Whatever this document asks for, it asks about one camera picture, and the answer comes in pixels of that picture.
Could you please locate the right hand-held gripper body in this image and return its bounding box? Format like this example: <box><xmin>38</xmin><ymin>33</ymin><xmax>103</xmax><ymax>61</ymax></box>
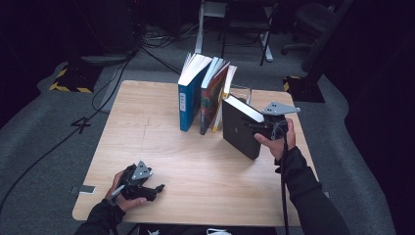
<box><xmin>259</xmin><ymin>101</ymin><xmax>302</xmax><ymax>141</ymax></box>

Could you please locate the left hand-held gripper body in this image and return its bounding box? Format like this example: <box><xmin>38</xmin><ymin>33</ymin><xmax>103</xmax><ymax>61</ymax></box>
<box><xmin>117</xmin><ymin>160</ymin><xmax>158</xmax><ymax>202</ymax></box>

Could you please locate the black cover book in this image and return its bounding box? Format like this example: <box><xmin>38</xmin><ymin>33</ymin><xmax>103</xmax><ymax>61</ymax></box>
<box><xmin>222</xmin><ymin>94</ymin><xmax>266</xmax><ymax>161</ymax></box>

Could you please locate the clear acrylic bookend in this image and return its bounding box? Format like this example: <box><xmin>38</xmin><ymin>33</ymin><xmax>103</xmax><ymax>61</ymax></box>
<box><xmin>228</xmin><ymin>83</ymin><xmax>253</xmax><ymax>106</ymax></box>

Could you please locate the red blue illustrated book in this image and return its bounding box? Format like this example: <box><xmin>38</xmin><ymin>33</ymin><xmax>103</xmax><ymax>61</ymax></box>
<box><xmin>199</xmin><ymin>57</ymin><xmax>231</xmax><ymax>136</ymax></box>

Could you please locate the blue cover book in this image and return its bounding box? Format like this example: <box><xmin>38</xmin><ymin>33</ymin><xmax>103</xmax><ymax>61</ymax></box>
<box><xmin>177</xmin><ymin>52</ymin><xmax>213</xmax><ymax>133</ymax></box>

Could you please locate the person's left hand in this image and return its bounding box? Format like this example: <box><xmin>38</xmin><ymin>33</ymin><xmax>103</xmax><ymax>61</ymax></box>
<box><xmin>104</xmin><ymin>169</ymin><xmax>149</xmax><ymax>212</ymax></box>

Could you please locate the person's right hand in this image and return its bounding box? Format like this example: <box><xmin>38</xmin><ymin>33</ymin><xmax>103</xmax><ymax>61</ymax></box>
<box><xmin>254</xmin><ymin>117</ymin><xmax>298</xmax><ymax>162</ymax></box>

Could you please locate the hazard-striped stand base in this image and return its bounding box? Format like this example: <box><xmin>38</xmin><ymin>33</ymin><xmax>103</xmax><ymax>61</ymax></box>
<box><xmin>48</xmin><ymin>63</ymin><xmax>104</xmax><ymax>95</ymax></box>
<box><xmin>283</xmin><ymin>75</ymin><xmax>326</xmax><ymax>104</ymax></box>

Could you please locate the white-legged desk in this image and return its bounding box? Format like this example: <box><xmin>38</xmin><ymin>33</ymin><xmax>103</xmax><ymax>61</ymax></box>
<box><xmin>194</xmin><ymin>0</ymin><xmax>275</xmax><ymax>63</ymax></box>

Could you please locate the dark office chair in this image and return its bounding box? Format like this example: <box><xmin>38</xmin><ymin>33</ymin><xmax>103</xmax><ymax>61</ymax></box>
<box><xmin>281</xmin><ymin>2</ymin><xmax>331</xmax><ymax>57</ymax></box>

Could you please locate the dark equipment stand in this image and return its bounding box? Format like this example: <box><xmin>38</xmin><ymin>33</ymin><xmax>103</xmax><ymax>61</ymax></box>
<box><xmin>67</xmin><ymin>0</ymin><xmax>141</xmax><ymax>68</ymax></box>

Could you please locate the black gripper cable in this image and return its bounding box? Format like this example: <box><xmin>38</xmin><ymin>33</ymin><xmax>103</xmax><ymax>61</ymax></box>
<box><xmin>279</xmin><ymin>128</ymin><xmax>292</xmax><ymax>235</ymax></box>

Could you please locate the looped black floor cable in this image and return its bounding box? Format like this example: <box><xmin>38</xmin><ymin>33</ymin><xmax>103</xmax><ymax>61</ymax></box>
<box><xmin>91</xmin><ymin>57</ymin><xmax>135</xmax><ymax>115</ymax></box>

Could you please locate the black metal frame chair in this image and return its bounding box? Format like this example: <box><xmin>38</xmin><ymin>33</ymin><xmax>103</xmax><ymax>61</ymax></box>
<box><xmin>220</xmin><ymin>0</ymin><xmax>273</xmax><ymax>67</ymax></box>

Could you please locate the long black floor cable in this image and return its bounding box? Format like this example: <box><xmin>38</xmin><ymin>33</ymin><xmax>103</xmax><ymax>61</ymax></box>
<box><xmin>0</xmin><ymin>48</ymin><xmax>141</xmax><ymax>213</ymax></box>

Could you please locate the short black floor cable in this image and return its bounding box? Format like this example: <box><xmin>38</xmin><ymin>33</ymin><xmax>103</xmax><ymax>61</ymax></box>
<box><xmin>140</xmin><ymin>45</ymin><xmax>182</xmax><ymax>75</ymax></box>

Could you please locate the floor cable bundle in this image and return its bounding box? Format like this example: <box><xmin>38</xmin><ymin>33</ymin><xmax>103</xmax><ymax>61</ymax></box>
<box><xmin>141</xmin><ymin>23</ymin><xmax>200</xmax><ymax>48</ymax></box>

